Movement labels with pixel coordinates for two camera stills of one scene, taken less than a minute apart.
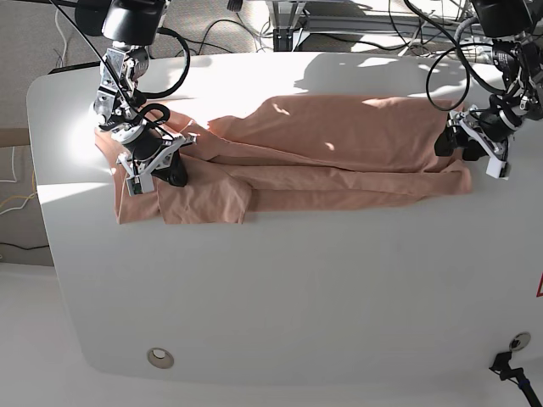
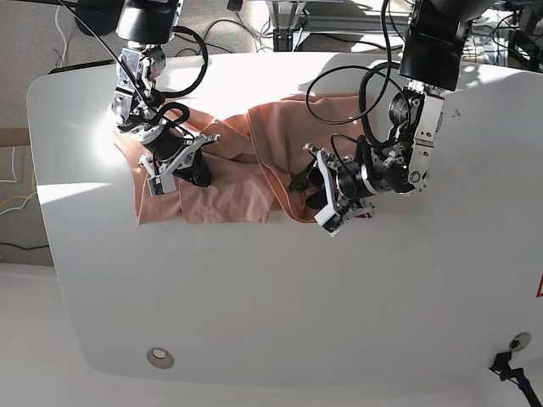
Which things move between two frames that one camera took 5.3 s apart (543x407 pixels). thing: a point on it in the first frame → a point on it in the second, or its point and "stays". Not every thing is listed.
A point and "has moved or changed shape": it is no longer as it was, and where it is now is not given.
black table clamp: x=501 y=365 stays
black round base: x=90 y=15 stays
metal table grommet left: x=159 y=358 stays
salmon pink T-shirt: x=293 y=153 has moved or changed shape
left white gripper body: x=140 y=171 → x=162 y=181
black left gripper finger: x=178 y=172 → x=202 y=175
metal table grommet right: x=519 y=341 stays
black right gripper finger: x=451 y=137 → x=311 y=175
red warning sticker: x=540 y=290 stays
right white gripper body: x=496 y=166 → x=330 y=218
